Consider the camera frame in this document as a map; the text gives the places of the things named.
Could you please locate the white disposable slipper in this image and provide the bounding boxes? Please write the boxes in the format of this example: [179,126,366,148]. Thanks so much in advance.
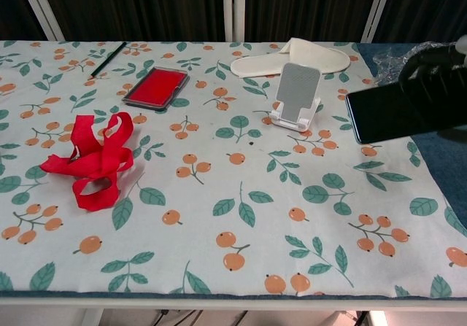
[230,37,351,79]

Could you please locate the dark green pencil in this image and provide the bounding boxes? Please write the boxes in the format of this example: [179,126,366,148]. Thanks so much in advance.
[90,42,127,77]

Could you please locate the crumpled clear plastic bag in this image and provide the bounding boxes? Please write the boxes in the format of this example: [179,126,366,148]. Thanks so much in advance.
[371,41,457,86]

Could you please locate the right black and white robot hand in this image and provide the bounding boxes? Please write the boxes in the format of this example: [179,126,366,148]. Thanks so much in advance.
[398,34,467,139]

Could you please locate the red ribbon lanyard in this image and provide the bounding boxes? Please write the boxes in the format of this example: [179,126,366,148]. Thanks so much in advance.
[39,112,135,211]

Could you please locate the black smartphone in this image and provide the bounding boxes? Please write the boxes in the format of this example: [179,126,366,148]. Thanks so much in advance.
[344,85,441,144]

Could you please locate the red card case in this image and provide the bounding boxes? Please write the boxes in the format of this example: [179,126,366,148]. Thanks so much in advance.
[121,66,190,112]

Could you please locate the white frame post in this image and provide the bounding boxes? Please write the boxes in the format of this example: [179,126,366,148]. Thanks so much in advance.
[16,0,65,41]
[223,0,246,42]
[363,0,397,42]

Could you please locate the blue felt table cover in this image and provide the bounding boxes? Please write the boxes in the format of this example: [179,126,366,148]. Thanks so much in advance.
[355,42,467,225]

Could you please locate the white phone stand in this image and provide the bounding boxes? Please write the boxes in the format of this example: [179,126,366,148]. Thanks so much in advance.
[270,62,324,133]

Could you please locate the floral fruit print tablecloth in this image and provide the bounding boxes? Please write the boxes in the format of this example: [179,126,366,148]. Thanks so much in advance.
[0,40,467,300]

